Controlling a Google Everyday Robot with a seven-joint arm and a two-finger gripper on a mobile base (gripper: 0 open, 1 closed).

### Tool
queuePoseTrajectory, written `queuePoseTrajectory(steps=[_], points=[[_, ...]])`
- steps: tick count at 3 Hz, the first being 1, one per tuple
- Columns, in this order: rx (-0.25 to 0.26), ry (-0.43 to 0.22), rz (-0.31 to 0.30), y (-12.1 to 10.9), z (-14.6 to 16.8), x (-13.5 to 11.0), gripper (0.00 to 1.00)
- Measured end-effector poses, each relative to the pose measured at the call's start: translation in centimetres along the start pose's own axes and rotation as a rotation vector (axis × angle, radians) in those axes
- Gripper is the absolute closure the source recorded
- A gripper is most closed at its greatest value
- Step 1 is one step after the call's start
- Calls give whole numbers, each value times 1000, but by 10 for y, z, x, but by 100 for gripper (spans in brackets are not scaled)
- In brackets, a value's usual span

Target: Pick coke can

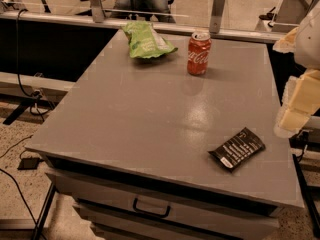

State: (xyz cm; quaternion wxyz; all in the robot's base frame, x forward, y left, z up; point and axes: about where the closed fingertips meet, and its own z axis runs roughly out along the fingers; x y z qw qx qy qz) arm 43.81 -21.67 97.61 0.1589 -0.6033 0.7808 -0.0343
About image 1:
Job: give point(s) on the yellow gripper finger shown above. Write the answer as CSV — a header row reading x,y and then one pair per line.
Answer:
x,y
287,43
300,100

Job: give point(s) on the red coke can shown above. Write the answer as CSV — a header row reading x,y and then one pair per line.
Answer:
x,y
198,52

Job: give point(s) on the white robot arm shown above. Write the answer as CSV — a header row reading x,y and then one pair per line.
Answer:
x,y
307,48

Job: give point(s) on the black snack packet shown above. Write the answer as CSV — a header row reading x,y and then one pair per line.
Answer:
x,y
238,149

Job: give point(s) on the green chip bag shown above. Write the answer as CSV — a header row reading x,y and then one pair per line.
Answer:
x,y
144,42

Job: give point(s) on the person in jeans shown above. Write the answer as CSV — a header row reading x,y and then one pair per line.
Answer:
x,y
159,8

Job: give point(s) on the grey drawer cabinet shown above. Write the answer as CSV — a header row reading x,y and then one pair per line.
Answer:
x,y
105,196

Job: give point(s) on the black power adapter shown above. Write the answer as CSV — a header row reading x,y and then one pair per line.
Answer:
x,y
28,163

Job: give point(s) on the black table leg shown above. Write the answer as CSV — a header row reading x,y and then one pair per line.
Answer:
x,y
37,232

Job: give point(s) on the right metal bracket post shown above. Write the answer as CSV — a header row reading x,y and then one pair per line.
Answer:
x,y
216,16

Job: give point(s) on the metal bracket post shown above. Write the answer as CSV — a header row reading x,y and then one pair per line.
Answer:
x,y
97,11
216,16

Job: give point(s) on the left metal bracket post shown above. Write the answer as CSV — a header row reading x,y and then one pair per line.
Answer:
x,y
97,11

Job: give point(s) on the black drawer handle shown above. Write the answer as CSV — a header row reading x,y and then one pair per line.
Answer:
x,y
137,209

